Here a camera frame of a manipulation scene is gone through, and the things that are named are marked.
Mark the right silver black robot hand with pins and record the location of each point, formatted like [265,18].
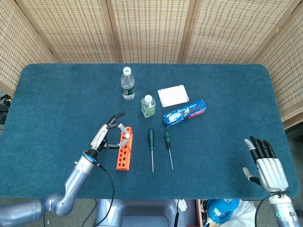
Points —
[271,172]

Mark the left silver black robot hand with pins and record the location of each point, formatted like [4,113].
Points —
[100,137]

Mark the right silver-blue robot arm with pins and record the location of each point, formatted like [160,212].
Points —
[284,210]

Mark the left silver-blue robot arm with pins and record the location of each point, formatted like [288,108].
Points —
[78,172]

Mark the silver-blue robot base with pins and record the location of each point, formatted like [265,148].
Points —
[142,212]

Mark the orange tool holder rack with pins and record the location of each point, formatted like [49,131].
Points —
[124,156]

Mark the white plastic bag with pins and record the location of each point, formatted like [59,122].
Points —
[246,212]

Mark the short light-green-label drink bottle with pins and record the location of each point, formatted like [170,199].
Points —
[148,107]

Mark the tall dark-green-label water bottle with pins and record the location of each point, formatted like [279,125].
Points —
[128,87]

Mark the blue felt table cloth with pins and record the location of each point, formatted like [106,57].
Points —
[213,153]

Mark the blue white plastic device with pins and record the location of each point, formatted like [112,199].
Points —
[222,210]

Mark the white plastic tray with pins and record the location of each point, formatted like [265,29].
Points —
[174,95]

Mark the blue cookie box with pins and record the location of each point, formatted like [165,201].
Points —
[184,113]

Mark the white round plate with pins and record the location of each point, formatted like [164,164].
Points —
[182,205]

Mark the woven bamboo folding screen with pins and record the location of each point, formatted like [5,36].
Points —
[151,28]

